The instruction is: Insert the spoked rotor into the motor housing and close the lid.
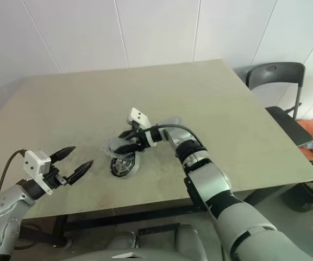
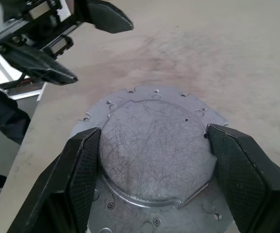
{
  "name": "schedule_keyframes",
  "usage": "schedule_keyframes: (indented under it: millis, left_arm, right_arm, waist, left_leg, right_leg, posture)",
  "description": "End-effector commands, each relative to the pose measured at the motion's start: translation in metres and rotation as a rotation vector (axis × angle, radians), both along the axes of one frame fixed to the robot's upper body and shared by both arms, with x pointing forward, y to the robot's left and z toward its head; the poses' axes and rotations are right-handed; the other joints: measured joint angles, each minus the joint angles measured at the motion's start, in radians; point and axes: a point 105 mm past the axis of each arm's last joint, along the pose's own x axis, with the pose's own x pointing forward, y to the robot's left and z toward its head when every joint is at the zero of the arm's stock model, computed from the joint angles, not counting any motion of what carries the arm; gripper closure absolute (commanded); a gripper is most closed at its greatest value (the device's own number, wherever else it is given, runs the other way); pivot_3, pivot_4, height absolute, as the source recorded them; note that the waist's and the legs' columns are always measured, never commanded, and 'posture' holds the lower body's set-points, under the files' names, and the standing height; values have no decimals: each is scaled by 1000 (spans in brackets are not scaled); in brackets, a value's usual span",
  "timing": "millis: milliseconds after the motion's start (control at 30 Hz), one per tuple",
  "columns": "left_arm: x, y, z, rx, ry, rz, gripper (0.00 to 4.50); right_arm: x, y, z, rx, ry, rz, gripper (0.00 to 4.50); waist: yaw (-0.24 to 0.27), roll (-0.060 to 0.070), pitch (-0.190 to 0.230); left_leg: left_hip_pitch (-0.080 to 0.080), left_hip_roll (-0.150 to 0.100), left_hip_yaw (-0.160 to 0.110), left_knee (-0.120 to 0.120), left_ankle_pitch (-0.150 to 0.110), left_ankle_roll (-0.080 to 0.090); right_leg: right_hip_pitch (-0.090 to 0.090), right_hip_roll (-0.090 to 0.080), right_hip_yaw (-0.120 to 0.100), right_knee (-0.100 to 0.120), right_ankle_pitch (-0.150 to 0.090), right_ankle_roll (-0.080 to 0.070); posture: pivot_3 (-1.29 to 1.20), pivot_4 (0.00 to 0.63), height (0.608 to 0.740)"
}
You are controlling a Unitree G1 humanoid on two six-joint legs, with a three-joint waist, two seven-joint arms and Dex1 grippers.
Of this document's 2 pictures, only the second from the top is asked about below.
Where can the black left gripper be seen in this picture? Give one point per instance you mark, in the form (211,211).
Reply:
(40,26)

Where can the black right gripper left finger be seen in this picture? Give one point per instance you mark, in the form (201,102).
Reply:
(57,189)

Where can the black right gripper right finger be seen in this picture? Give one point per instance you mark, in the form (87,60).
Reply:
(251,184)

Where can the black rounded bulky shape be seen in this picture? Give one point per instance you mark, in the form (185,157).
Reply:
(1,114)

